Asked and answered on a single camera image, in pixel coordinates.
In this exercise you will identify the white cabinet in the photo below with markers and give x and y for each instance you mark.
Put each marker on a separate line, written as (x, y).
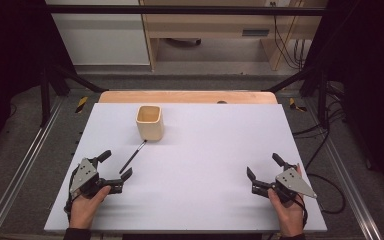
(103, 36)

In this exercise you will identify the black horizontal frame bar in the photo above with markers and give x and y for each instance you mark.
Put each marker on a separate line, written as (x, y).
(180, 10)

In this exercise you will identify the dark curtain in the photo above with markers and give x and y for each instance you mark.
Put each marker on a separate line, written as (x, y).
(10, 56)
(370, 66)

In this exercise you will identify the grey desk label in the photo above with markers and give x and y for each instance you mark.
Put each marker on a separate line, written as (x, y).
(255, 32)

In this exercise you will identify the black pen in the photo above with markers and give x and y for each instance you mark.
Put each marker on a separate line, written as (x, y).
(133, 157)

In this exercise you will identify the light wooden desk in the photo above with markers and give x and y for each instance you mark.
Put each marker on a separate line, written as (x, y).
(210, 25)

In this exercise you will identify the white board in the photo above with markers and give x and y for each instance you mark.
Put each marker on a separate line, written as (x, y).
(196, 173)

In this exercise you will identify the yellow clamp left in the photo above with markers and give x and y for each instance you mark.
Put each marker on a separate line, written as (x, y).
(81, 104)

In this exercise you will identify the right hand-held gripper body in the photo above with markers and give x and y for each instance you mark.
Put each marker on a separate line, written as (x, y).
(292, 182)

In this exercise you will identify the cream square ceramic cup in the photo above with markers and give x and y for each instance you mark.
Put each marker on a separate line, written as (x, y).
(150, 122)

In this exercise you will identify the yellow clamp right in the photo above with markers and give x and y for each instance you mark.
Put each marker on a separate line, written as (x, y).
(295, 105)

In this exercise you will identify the aluminium floor rail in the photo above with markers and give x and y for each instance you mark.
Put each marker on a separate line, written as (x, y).
(350, 180)
(23, 166)

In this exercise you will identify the yellow clamp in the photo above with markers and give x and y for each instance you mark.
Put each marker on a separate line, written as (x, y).
(81, 104)
(295, 105)

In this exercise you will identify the wooden table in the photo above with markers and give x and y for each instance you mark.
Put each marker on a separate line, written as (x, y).
(180, 97)

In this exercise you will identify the person's left hand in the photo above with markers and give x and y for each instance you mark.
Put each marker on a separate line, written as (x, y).
(86, 208)

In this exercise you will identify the person's right hand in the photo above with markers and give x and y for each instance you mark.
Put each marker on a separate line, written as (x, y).
(289, 216)

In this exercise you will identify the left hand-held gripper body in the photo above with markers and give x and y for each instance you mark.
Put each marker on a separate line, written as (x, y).
(86, 176)

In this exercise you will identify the black metal frame stand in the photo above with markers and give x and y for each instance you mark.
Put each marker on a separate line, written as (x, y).
(46, 96)
(321, 96)

